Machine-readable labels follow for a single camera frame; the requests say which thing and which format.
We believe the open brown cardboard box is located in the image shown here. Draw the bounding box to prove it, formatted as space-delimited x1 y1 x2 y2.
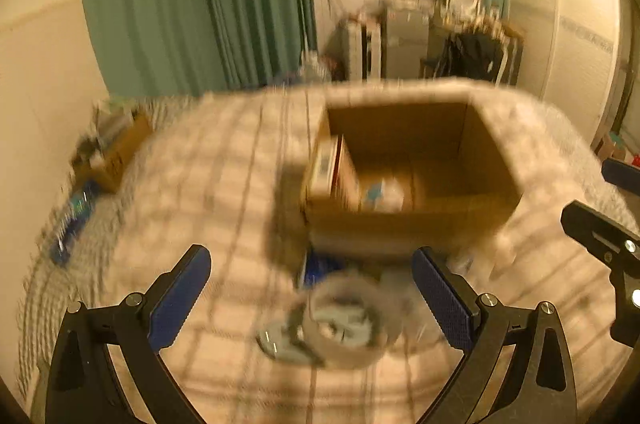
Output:
300 100 522 260

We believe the black bag on chair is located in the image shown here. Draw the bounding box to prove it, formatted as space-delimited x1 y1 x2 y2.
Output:
434 33 504 83

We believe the blue plastic bottle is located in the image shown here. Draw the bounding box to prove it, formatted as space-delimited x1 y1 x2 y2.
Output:
49 181 100 267

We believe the white louvered wardrobe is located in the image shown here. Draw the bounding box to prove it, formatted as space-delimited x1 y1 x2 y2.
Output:
509 0 620 142

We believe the blue white packet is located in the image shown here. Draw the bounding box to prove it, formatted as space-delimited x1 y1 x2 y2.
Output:
296 250 347 290

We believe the red white carton box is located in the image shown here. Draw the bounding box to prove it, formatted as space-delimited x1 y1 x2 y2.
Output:
305 136 360 212

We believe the white tape roll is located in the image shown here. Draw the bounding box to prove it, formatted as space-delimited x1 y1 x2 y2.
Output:
293 271 404 370

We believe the small cardboard box with clutter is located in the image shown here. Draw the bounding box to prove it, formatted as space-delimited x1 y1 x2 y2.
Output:
70 108 153 193

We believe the grey mini fridge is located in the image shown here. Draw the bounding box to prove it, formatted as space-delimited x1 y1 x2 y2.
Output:
382 7 430 80

